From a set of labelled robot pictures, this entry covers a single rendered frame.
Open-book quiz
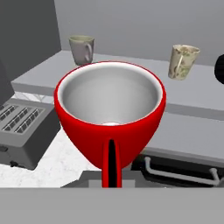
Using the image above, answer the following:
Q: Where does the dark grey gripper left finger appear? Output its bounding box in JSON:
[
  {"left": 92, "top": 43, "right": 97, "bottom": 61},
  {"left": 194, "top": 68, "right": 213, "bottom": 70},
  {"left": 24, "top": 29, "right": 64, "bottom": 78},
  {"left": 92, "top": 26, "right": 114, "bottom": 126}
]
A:
[{"left": 60, "top": 170, "right": 103, "bottom": 189}]

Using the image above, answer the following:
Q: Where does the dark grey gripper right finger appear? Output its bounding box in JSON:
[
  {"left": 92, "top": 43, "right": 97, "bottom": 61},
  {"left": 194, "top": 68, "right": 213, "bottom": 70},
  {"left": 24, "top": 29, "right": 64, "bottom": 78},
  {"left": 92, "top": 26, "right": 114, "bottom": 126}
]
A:
[{"left": 120, "top": 170, "right": 163, "bottom": 189}]

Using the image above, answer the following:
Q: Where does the red cup with white inside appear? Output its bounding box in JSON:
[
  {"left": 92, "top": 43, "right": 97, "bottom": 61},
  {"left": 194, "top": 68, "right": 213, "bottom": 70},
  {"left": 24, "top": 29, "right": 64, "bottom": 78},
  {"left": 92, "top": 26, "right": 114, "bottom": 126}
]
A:
[{"left": 53, "top": 60, "right": 167, "bottom": 188}]

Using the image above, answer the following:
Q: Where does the dark grey cabinet door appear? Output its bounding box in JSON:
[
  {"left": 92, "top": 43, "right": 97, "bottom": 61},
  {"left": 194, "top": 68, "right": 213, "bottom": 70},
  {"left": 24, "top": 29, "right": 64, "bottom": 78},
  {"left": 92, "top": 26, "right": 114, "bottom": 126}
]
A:
[{"left": 0, "top": 0, "right": 63, "bottom": 107}]

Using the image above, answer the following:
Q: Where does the black appliance door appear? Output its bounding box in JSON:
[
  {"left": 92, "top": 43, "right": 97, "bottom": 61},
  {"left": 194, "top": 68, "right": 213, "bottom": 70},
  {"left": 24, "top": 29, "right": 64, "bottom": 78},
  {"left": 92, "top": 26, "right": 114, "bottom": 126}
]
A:
[{"left": 130, "top": 153, "right": 224, "bottom": 189}]

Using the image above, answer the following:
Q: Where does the grey toaster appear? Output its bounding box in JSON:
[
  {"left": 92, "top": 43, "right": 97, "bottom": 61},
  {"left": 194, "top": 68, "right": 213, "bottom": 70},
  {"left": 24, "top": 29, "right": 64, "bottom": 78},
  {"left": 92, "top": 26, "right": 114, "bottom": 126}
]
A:
[{"left": 0, "top": 97, "right": 63, "bottom": 171}]

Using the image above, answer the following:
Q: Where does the grey mug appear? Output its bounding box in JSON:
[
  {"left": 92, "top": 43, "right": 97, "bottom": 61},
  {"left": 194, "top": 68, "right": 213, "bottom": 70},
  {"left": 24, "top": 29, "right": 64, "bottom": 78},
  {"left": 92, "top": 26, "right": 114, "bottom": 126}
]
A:
[{"left": 68, "top": 34, "right": 95, "bottom": 67}]

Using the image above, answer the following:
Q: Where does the cream floral mug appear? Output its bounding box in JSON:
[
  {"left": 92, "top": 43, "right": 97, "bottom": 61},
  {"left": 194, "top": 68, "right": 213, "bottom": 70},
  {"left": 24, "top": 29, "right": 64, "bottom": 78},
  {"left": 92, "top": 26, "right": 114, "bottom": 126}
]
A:
[{"left": 167, "top": 44, "right": 201, "bottom": 81}]

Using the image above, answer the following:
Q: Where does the black round object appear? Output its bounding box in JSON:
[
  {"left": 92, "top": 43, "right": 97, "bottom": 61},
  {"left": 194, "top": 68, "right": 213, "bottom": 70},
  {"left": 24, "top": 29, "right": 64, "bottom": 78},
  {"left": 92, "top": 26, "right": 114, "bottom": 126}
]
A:
[{"left": 214, "top": 53, "right": 224, "bottom": 86}]

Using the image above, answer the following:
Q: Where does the grey bar handle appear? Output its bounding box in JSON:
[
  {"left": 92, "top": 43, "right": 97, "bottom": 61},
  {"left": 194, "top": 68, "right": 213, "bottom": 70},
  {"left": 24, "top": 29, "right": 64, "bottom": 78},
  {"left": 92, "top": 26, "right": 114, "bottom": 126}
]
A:
[{"left": 143, "top": 157, "right": 221, "bottom": 186}]

